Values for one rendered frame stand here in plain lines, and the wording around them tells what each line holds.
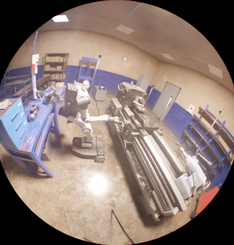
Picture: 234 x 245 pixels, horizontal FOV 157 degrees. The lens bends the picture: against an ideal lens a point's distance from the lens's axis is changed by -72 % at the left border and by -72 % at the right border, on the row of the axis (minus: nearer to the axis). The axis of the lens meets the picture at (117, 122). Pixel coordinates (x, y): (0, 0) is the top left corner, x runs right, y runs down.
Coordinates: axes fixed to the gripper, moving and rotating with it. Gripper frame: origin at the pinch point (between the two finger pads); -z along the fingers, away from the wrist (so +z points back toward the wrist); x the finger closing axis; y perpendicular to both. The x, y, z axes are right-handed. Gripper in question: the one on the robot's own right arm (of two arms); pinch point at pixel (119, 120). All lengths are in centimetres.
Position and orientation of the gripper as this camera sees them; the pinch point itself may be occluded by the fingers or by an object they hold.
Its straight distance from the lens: 129.0
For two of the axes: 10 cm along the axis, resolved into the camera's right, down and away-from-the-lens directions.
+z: -9.1, -0.6, -4.2
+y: 4.0, -4.3, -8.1
